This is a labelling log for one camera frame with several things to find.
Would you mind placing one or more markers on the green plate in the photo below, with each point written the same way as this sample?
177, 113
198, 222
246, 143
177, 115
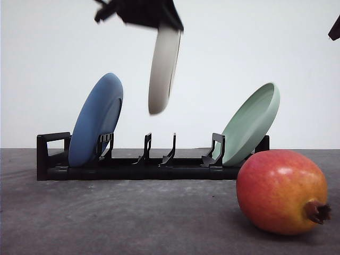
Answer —
251, 123

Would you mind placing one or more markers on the white plate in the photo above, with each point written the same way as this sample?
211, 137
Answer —
165, 58

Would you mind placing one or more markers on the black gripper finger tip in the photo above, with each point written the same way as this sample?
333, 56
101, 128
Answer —
335, 31

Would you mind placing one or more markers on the red pomegranate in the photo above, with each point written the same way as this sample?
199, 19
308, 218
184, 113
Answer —
282, 192

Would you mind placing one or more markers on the blue plate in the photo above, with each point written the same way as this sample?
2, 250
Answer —
98, 114

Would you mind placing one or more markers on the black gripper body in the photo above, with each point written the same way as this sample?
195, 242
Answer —
162, 13

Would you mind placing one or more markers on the black dish rack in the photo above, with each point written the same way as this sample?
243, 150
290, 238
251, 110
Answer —
53, 162

